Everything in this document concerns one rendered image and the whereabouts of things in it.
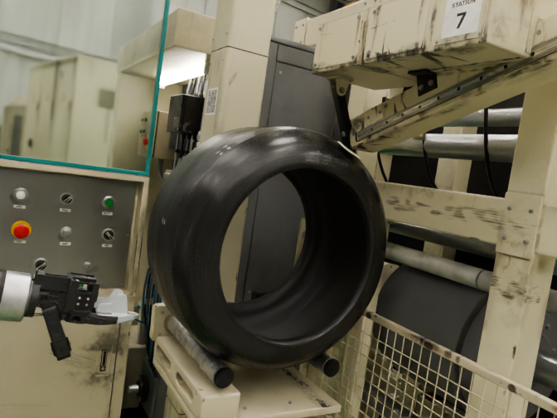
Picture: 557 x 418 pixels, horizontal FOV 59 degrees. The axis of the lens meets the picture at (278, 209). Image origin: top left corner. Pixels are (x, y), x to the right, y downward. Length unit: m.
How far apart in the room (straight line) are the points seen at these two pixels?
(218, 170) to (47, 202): 0.71
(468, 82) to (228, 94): 0.61
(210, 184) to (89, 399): 0.95
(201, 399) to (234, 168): 0.48
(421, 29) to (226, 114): 0.55
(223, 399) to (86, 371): 0.66
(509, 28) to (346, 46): 0.45
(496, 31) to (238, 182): 0.57
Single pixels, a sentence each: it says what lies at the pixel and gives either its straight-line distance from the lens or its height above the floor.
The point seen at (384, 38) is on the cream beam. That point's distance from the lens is 1.26.
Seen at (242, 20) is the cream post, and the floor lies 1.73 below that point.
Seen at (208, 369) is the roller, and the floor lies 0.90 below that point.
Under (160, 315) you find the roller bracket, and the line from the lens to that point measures 1.38.
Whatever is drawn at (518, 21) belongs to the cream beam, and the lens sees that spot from 1.12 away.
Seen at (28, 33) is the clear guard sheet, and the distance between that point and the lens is 1.57.
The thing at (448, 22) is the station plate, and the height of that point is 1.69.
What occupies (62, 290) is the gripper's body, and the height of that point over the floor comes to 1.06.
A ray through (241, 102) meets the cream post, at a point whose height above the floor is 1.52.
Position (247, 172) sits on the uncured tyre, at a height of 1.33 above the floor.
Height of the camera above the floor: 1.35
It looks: 4 degrees down
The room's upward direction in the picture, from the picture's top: 8 degrees clockwise
